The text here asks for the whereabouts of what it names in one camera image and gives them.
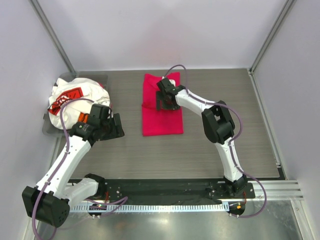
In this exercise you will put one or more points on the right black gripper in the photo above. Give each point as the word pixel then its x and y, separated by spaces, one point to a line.
pixel 160 96

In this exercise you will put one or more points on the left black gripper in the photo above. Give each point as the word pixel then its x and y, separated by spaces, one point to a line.
pixel 118 132

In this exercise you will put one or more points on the pink t shirt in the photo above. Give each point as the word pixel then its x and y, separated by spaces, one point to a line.
pixel 158 122

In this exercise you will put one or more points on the white t shirt red print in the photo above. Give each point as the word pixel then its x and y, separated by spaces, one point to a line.
pixel 80 94

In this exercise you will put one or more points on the clear plastic bin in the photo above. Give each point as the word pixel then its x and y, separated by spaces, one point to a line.
pixel 99 76

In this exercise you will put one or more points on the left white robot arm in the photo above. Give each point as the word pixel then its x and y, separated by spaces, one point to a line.
pixel 50 201

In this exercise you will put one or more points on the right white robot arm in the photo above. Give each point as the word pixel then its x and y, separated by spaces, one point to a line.
pixel 218 126

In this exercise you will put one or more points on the orange t shirt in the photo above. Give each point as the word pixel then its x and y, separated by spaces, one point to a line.
pixel 83 117

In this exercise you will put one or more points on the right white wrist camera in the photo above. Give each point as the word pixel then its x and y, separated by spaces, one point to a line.
pixel 172 82

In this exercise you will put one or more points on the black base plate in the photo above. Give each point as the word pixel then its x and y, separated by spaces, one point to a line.
pixel 171 192

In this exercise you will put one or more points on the left aluminium frame post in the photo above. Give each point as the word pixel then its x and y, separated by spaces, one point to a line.
pixel 52 35

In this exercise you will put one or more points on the aluminium frame post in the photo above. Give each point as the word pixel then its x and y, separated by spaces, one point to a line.
pixel 52 35
pixel 286 8

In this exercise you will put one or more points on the white slotted cable duct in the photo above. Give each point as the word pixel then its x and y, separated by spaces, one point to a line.
pixel 85 207

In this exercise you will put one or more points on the aluminium front rail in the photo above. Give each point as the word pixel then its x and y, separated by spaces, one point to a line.
pixel 266 189

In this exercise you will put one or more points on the right aluminium frame post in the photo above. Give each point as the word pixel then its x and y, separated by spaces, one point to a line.
pixel 286 8

